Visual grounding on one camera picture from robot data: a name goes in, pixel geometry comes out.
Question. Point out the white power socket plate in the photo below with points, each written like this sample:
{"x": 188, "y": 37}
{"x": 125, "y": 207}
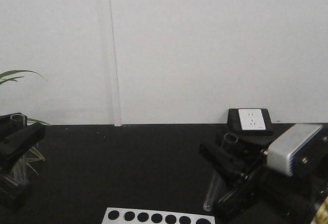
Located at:
{"x": 251, "y": 119}

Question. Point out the green potted spider plant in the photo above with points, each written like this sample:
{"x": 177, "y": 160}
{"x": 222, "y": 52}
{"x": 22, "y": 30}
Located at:
{"x": 33, "y": 154}

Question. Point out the black wall socket box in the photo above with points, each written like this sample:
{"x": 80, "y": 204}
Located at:
{"x": 235, "y": 126}

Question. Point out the white test tube rack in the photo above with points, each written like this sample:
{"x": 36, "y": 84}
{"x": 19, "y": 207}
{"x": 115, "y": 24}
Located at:
{"x": 137, "y": 216}

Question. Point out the glass test tube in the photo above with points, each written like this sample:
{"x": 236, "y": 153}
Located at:
{"x": 20, "y": 168}
{"x": 215, "y": 183}

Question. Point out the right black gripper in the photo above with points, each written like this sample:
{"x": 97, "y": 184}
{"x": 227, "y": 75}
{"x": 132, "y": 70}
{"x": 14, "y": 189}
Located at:
{"x": 241, "y": 161}

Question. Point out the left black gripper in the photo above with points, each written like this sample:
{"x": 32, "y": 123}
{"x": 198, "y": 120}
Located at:
{"x": 13, "y": 147}

